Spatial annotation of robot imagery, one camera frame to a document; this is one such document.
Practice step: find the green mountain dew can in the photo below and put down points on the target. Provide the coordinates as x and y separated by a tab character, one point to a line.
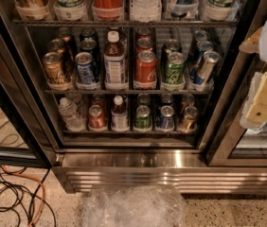
170	46
174	68

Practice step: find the red coke can bottom front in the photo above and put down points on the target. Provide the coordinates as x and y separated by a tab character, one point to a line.
97	119

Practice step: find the red bull can front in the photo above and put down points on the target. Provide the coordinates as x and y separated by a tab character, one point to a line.
210	60

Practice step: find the green mountain dew can rear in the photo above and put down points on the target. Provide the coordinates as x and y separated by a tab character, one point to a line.
170	46

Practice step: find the iced tea bottle middle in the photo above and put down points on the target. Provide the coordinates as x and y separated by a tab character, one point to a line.
114	59

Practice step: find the red coke can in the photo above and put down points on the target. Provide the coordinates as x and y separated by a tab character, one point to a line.
98	99
145	67
143	44
97	119
143	33

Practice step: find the middle wire shelf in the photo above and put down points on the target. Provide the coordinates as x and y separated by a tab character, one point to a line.
128	92

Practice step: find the red coke can middle front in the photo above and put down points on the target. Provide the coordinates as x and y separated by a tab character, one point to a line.
145	67

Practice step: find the blue pepsi can middle front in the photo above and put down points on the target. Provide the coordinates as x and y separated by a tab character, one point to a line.
86	67

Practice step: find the red coke can middle rear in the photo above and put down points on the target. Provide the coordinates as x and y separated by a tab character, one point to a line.
143	33

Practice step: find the gold can middle rear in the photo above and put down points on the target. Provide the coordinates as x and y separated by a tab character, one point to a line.
66	34

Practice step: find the green sprite can front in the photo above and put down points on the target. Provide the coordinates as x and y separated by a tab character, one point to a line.
142	118

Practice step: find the red bull can rear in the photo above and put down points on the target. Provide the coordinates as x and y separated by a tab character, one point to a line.
198	35

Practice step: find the blue pepsi can middle rear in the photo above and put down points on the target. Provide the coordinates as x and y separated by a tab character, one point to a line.
88	33

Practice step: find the clear water bottle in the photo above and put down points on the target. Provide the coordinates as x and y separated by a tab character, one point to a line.
145	10
79	99
68	110

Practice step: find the clear plastic bag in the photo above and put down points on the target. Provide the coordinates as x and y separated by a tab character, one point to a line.
135	206

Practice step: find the clear water bottle front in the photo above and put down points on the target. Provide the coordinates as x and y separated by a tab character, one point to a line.
68	110

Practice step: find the wire shelf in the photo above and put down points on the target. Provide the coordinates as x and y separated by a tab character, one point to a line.
128	92
126	23

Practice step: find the red coke can bottom rear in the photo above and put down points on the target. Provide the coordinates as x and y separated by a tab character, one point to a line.
98	99

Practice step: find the green mountain dew can front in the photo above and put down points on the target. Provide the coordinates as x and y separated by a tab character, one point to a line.
174	68

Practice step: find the gold can bottom rear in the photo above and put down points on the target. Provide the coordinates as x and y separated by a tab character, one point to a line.
187	100

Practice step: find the iced tea bottle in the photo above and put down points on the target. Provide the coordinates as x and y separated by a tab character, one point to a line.
114	59
119	115

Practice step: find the gold can bottom front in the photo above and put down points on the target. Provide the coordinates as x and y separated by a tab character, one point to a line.
188	118

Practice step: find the iced tea bottle bottom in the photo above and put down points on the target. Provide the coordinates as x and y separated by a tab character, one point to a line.
119	115

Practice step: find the green sprite can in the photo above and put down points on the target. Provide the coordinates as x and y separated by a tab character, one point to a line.
142	118
143	99

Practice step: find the green sprite can rear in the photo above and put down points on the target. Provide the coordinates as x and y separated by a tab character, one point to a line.
143	99

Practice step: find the red bull can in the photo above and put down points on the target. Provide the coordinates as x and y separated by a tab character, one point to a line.
197	58
210	60
198	35

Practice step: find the top wire shelf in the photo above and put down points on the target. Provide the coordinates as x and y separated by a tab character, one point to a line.
126	23

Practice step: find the clear water bottle rear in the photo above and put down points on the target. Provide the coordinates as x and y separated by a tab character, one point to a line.
79	99

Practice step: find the blue pepsi can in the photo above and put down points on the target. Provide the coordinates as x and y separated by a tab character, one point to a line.
88	33
165	121
166	100
86	67
90	46

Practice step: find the clear water bottle top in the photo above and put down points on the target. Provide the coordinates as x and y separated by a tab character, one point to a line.
145	10

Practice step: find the right glass fridge door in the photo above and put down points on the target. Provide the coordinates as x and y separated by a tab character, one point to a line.
236	133

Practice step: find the stainless fridge base grille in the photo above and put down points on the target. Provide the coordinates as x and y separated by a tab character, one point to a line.
187	172

